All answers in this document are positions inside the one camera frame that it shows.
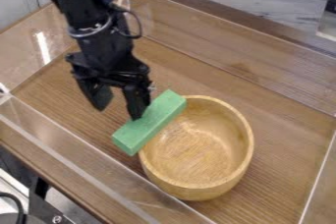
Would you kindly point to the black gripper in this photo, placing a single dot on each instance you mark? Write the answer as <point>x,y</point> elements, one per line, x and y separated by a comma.
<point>105,63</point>

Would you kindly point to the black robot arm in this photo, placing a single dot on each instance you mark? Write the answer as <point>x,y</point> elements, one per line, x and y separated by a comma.
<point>92,10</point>

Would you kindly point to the clear acrylic enclosure wall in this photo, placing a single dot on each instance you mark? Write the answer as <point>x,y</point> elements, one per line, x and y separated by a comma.
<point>277,81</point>

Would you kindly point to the brown wooden bowl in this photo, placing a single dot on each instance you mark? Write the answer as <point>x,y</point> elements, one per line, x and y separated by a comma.
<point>198,156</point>

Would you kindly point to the green rectangular block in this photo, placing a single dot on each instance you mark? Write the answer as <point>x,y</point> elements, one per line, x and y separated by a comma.
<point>134,133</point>

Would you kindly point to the black table leg bracket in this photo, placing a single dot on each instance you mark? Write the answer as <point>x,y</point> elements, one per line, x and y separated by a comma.
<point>40,209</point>

